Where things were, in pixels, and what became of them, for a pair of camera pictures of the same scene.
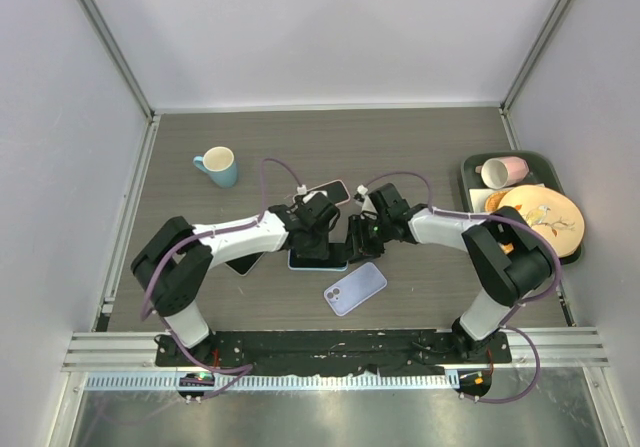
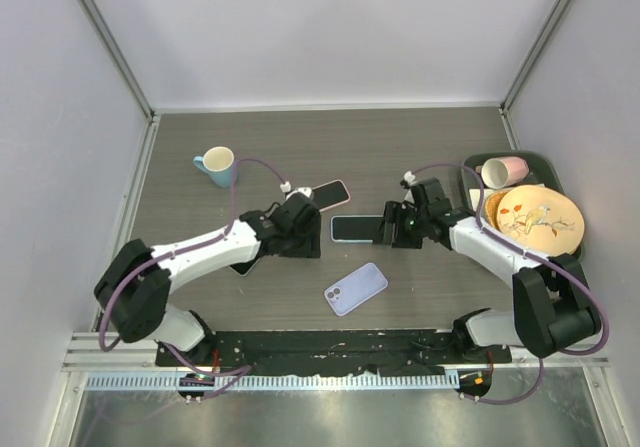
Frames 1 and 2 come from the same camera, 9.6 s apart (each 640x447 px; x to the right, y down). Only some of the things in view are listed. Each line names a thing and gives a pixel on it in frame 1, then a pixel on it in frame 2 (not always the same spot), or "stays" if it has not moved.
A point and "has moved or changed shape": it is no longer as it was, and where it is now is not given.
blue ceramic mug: [219, 163] stays
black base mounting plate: [306, 352] stays
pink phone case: [336, 191] stays
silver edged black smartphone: [244, 264] stays
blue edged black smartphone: [300, 263] has moved or changed shape
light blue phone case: [321, 265] has moved or changed shape
